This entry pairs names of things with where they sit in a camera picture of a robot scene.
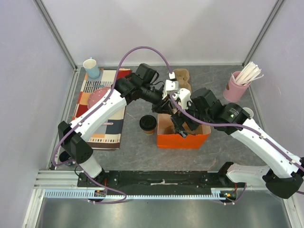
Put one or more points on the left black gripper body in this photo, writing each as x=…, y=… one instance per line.
x=156, y=98

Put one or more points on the brown cardboard cup carrier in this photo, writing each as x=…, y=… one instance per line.
x=169, y=130

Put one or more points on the pink polka dot plate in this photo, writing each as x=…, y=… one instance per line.
x=96, y=96

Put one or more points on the brown paper coffee cup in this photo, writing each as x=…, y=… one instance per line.
x=149, y=132

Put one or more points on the light blue mug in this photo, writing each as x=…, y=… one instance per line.
x=91, y=67

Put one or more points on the colourful patchwork placemat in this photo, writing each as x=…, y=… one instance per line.
x=106, y=137

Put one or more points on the grey speckled mug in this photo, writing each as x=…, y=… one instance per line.
x=249, y=112

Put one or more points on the lower brown cup carrier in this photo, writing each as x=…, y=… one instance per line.
x=183, y=76

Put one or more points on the orange paper bag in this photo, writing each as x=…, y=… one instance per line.
x=194, y=139

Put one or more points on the slotted cable duct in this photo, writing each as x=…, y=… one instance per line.
x=94, y=195

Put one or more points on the dark blue mug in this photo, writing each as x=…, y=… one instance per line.
x=64, y=156

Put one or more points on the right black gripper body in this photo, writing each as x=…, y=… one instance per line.
x=184, y=118

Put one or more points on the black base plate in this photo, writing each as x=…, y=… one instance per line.
x=166, y=182

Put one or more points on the pink straw holder cup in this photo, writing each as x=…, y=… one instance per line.
x=233, y=92

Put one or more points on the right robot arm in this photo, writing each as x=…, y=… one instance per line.
x=283, y=174

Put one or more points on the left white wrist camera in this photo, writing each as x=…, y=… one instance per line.
x=171, y=85

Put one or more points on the black coffee cup lid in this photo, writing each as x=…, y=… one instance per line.
x=148, y=123

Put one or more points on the white paper straws bundle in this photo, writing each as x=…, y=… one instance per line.
x=248, y=74

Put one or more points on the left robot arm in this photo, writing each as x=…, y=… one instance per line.
x=138, y=85

